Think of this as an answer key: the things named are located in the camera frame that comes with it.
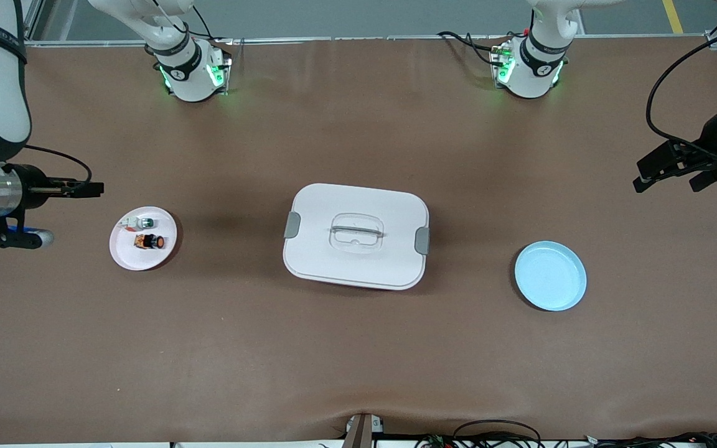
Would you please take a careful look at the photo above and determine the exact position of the silver table edge rail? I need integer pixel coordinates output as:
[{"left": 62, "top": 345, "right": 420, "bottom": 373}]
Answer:
[{"left": 26, "top": 34, "right": 714, "bottom": 48}]

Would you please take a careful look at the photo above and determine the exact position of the black left base cable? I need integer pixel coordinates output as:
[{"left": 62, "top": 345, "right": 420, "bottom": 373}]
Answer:
[{"left": 437, "top": 30, "right": 512, "bottom": 67}]

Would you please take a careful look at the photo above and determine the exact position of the blue round plate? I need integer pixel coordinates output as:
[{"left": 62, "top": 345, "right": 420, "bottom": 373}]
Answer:
[{"left": 514, "top": 241, "right": 588, "bottom": 312}]

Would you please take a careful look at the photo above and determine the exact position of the black looped cable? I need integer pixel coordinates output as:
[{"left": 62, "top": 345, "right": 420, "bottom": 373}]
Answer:
[{"left": 452, "top": 419, "right": 545, "bottom": 448}]

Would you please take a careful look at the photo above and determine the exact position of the clear grey lid handle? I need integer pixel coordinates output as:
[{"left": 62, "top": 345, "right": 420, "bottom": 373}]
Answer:
[{"left": 329, "top": 213, "right": 386, "bottom": 254}]

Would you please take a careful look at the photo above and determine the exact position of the pink round plate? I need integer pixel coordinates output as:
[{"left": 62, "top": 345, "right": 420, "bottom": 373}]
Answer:
[{"left": 110, "top": 206, "right": 179, "bottom": 271}]

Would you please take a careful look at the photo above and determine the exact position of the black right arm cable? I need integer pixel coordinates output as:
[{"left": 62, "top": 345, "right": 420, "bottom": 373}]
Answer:
[{"left": 22, "top": 145, "right": 93, "bottom": 185}]

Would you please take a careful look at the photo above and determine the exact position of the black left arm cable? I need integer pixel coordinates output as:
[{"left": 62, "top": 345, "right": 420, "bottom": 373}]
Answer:
[{"left": 645, "top": 25, "right": 717, "bottom": 164}]

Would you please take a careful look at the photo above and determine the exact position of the black cable tangle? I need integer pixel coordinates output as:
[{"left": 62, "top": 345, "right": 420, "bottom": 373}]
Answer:
[{"left": 545, "top": 431, "right": 717, "bottom": 448}]

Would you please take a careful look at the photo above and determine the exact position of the black right base cable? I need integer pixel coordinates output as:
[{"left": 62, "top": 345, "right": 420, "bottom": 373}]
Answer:
[{"left": 150, "top": 0, "right": 235, "bottom": 63}]

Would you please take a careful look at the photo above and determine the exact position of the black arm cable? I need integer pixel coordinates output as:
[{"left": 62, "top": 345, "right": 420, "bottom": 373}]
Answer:
[
  {"left": 22, "top": 145, "right": 93, "bottom": 185},
  {"left": 645, "top": 25, "right": 717, "bottom": 164}
]

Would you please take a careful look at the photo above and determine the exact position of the black base cable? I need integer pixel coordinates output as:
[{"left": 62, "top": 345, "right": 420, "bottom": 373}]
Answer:
[
  {"left": 437, "top": 30, "right": 512, "bottom": 67},
  {"left": 150, "top": 0, "right": 235, "bottom": 63}
]

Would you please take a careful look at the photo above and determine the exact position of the small white green component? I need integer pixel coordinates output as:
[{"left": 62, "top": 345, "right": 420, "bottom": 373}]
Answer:
[{"left": 119, "top": 216, "right": 157, "bottom": 233}]

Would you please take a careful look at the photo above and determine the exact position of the brown post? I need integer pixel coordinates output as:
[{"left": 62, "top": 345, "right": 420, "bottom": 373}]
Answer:
[{"left": 342, "top": 413, "right": 375, "bottom": 448}]

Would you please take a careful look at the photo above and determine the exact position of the white lidded storage box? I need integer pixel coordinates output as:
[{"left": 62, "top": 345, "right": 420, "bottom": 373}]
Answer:
[{"left": 283, "top": 183, "right": 431, "bottom": 291}]

